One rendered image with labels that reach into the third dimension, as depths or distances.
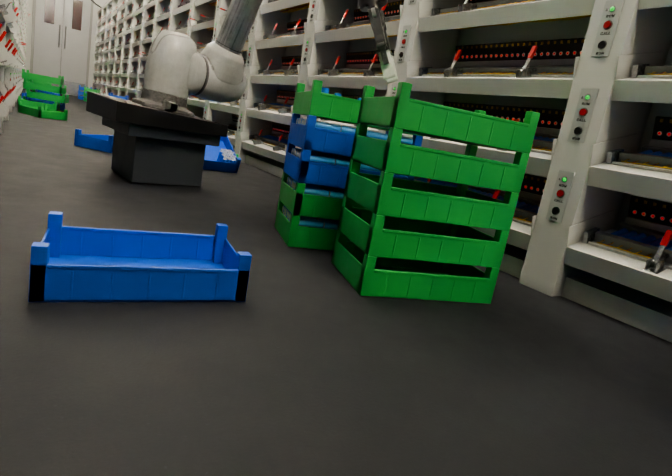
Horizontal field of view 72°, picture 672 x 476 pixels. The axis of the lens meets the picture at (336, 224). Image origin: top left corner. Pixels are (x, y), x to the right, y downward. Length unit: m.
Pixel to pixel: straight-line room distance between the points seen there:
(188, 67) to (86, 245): 1.01
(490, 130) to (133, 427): 0.75
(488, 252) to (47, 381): 0.78
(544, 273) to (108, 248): 0.97
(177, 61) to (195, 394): 1.38
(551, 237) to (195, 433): 0.97
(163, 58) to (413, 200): 1.15
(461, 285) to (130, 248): 0.65
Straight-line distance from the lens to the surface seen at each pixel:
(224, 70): 1.87
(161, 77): 1.77
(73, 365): 0.60
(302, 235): 1.14
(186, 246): 0.94
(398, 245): 0.89
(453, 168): 0.91
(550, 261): 1.24
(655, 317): 1.20
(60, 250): 0.93
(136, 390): 0.55
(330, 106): 1.12
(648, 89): 1.20
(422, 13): 1.72
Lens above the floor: 0.30
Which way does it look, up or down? 11 degrees down
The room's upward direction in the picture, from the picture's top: 10 degrees clockwise
